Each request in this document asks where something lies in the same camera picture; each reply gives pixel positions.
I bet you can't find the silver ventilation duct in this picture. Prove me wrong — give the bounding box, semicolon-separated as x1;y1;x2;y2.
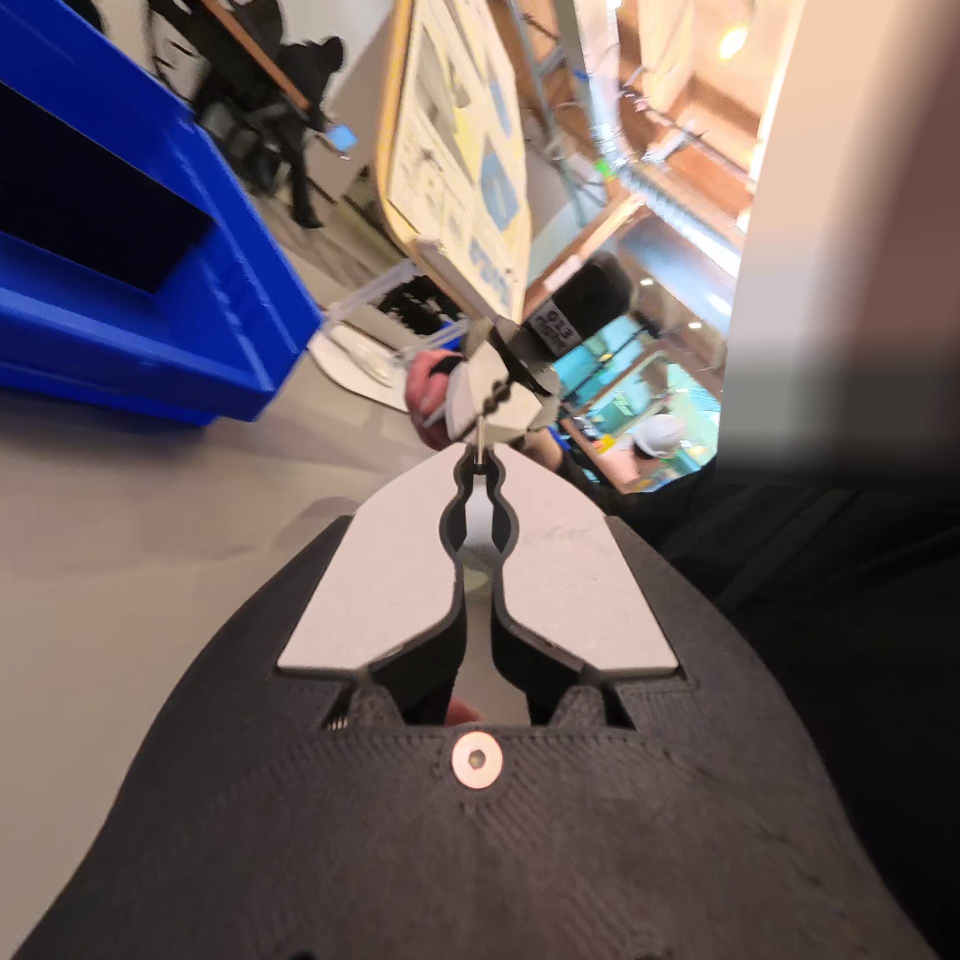
618;161;747;271

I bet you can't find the person's right hand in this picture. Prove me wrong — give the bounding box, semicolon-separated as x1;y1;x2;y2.
405;348;462;451

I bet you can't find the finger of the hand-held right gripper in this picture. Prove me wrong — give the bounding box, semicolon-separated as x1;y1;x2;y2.
446;352;498;449
483;341;562;447

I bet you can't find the blue plastic storage bin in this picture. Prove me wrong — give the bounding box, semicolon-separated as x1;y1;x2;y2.
0;0;325;427

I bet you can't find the white flat plate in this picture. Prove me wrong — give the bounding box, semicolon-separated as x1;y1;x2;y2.
311;330;412;412

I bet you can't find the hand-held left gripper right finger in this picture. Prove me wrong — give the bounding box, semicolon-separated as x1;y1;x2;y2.
483;442;680;680

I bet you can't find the yellow framed poster board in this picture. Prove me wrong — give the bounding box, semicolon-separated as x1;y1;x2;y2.
375;0;535;316

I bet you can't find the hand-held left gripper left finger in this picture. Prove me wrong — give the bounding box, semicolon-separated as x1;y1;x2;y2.
276;442;470;680

